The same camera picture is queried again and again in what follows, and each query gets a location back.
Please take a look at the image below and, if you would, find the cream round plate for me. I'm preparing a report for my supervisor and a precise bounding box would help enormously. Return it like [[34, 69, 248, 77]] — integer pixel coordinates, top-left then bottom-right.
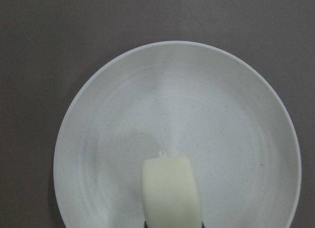
[[53, 41, 301, 228]]

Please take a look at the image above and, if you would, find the pale white bun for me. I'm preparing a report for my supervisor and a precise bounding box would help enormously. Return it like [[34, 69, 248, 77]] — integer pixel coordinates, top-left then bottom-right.
[[141, 156, 202, 228]]

